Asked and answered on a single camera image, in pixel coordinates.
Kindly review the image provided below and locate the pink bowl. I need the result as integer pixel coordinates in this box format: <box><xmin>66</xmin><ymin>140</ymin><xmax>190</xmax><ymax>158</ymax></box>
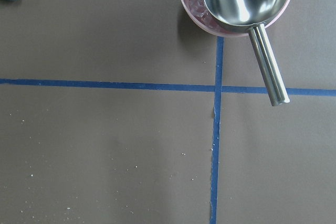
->
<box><xmin>176</xmin><ymin>0</ymin><xmax>296</xmax><ymax>38</ymax></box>

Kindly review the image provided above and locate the metal scoop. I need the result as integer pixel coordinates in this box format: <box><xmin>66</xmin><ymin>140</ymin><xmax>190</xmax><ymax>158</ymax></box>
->
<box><xmin>204</xmin><ymin>0</ymin><xmax>290</xmax><ymax>106</ymax></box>

